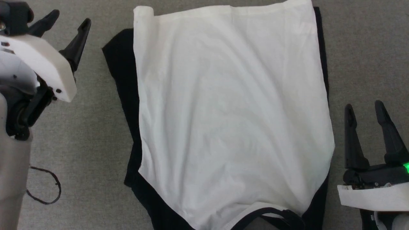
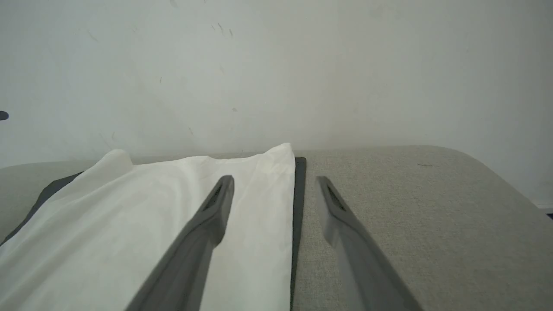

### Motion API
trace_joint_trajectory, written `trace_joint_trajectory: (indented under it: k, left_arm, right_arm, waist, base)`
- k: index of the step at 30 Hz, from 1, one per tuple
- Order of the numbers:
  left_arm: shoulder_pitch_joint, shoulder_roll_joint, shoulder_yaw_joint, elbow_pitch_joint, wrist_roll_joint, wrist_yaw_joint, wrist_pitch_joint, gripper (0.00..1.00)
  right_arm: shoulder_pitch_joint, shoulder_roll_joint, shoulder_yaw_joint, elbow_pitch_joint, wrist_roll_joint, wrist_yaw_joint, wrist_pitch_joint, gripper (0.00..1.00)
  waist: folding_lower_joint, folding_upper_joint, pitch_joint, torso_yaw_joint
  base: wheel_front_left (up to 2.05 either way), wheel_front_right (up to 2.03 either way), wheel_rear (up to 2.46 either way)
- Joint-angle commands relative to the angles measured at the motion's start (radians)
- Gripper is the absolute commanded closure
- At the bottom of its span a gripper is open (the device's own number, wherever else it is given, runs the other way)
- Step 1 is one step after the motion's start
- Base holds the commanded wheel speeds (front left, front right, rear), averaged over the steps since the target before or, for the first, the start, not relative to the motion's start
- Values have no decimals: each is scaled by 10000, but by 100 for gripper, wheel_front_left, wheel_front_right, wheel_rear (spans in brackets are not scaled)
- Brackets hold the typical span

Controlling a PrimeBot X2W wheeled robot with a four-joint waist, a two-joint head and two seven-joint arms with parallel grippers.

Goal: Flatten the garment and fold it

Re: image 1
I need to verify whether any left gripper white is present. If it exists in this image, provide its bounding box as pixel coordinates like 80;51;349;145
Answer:
0;9;92;103

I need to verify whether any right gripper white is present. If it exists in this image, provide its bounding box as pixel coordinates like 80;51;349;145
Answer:
337;100;409;212

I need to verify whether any white shirt with black sleeves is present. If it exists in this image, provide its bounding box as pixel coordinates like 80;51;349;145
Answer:
102;0;336;230

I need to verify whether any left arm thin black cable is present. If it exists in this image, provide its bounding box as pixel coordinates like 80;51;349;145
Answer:
26;166;62;205

